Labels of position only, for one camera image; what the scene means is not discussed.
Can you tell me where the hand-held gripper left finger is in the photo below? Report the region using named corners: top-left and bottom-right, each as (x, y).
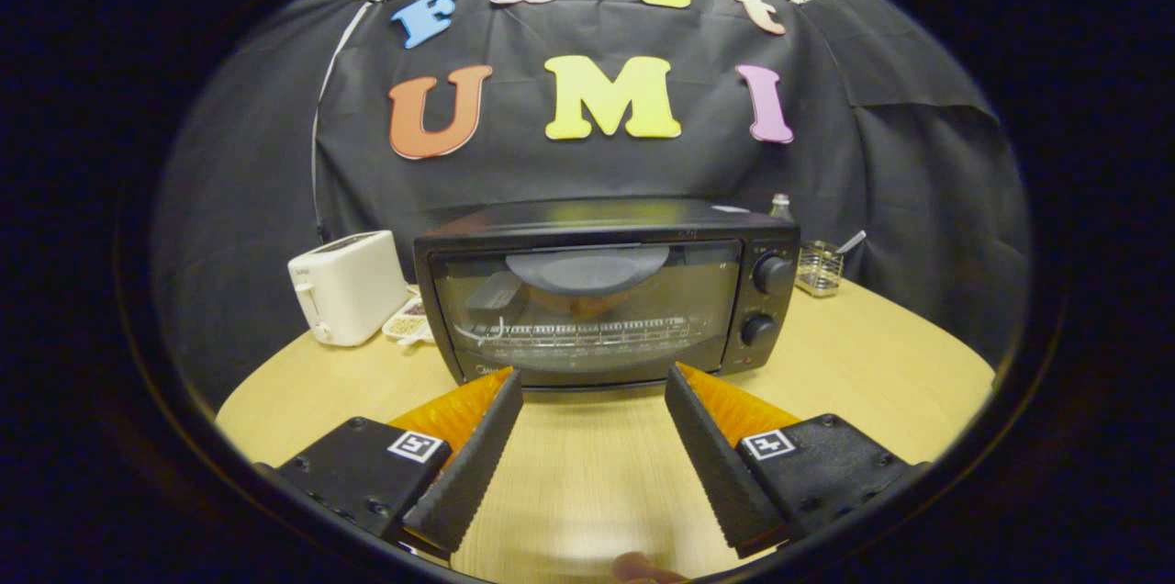
top-left (260, 368), bottom-right (525, 559)

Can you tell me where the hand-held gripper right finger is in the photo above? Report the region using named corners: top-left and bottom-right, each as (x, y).
top-left (664, 362), bottom-right (930, 560)

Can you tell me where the black toaster oven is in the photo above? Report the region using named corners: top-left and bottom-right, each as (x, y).
top-left (413, 197), bottom-right (801, 390)

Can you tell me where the white bread toaster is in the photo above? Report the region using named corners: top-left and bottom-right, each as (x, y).
top-left (287, 230), bottom-right (410, 348)

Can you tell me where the small dish of seeds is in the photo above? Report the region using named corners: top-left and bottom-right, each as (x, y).
top-left (382, 290), bottom-right (437, 347)

